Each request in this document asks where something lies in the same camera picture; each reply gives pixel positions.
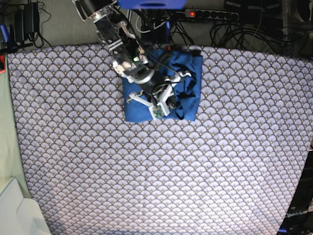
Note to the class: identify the black power strip red switch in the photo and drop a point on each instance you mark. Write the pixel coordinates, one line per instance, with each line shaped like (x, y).
(210, 14)

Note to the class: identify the blue long-sleeve T-shirt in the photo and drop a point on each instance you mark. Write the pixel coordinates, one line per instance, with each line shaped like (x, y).
(187, 92)

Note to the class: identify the black adapter top left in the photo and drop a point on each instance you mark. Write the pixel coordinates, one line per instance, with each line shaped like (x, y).
(27, 23)

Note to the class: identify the blue box top centre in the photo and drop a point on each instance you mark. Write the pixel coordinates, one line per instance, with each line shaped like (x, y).
(152, 4)

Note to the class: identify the patterned fan-motif tablecloth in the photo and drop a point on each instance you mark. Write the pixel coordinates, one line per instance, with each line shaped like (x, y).
(234, 170)

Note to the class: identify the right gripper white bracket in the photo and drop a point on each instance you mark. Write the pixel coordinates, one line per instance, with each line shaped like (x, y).
(161, 98)

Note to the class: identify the red clamp left edge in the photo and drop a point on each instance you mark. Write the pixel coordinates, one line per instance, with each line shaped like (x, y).
(2, 64)

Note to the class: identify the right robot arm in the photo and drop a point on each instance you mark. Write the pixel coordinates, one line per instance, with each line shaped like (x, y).
(131, 59)

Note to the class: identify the black OpenArm case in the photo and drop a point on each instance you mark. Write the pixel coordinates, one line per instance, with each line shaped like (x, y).
(299, 217)

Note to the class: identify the white plastic bin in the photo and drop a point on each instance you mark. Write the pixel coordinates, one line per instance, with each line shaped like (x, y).
(20, 215)

